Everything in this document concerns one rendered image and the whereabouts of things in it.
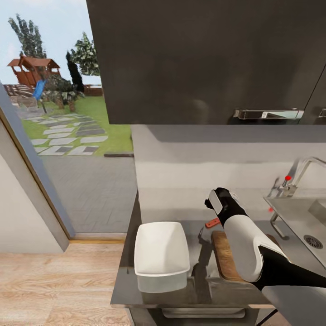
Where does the cutting board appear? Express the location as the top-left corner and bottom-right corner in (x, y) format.
(211, 230), (283, 282)

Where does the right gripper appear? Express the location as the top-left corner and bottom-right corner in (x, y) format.
(204, 199), (213, 209)

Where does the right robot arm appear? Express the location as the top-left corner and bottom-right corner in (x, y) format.
(204, 188), (326, 326)

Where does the bowl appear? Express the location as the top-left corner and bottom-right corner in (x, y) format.
(134, 221), (190, 277)

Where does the parer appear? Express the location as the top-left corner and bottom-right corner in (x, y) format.
(205, 218), (220, 228)

